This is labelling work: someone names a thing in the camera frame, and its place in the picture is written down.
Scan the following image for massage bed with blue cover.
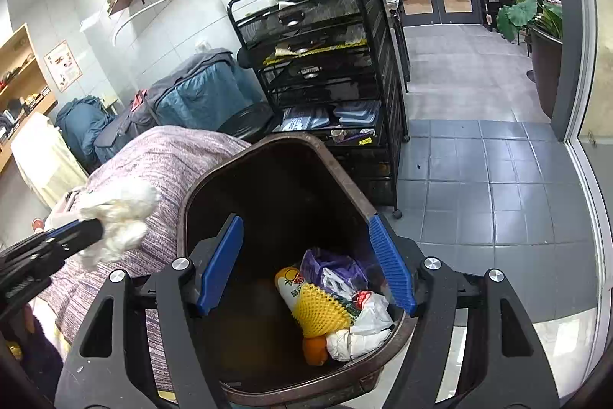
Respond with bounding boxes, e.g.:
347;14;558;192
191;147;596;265
93;47;264;163

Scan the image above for white printed paper bag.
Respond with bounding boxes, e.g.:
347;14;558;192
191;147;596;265
326;327;365;363

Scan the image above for black mesh cart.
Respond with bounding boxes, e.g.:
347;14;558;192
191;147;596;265
227;0;410;218

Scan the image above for purple striped bedspread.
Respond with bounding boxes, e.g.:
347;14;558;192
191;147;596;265
45;125;252;391

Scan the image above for blue cloth pile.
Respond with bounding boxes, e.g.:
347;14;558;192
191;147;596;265
54;97;116;172

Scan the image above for green potted plant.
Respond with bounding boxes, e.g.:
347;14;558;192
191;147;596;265
495;0;563;43

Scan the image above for black round stool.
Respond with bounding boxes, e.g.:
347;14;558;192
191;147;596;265
218;49;276;144

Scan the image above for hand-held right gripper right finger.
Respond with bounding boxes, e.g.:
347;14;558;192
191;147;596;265
368;215;561;409

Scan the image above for white plastic bag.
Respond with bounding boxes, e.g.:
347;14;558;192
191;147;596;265
347;291;394;359

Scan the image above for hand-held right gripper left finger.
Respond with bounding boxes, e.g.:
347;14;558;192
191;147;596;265
55;214;245;409

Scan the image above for dark planter pot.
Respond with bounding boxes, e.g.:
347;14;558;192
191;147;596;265
527;26;563;120

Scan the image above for yellow foam fruit net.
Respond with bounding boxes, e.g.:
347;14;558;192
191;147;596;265
293;284;352;339

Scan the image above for white tissue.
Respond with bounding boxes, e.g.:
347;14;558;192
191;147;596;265
77;181;162;271

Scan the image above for yellow juice bottle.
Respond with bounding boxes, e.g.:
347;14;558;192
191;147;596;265
274;266;307;319

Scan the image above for purple plastic bag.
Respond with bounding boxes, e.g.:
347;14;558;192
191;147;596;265
301;247;369;295

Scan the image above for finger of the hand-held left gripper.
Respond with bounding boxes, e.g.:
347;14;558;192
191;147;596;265
45;218;105;257

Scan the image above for wall poster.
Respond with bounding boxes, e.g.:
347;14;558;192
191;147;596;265
44;40;80;92

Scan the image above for dark brown trash bin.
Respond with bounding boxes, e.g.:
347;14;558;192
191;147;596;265
176;133;422;407

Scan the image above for wooden shelf unit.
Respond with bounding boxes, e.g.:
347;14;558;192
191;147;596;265
0;23;58;172

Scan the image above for orange fruit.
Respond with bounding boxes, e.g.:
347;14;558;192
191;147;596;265
302;336;329;366

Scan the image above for cream cloth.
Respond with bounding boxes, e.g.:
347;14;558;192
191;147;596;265
10;112;89;209

